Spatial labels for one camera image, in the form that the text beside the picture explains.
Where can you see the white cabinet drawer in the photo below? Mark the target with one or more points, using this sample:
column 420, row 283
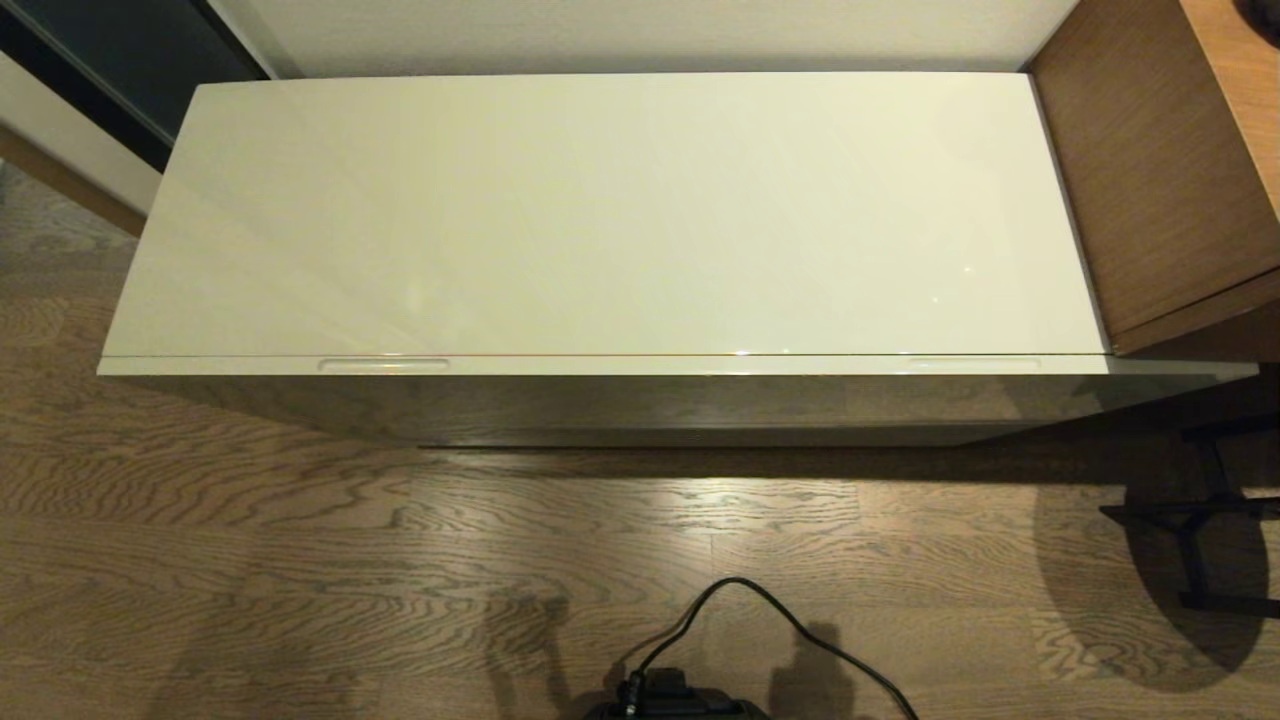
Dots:
column 640, row 365

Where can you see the silver black robot base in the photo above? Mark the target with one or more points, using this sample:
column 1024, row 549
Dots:
column 680, row 700

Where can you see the white glossy cabinet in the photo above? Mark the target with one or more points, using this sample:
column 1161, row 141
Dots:
column 640, row 220

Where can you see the dark door panel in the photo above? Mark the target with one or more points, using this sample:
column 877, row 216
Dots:
column 110, row 60

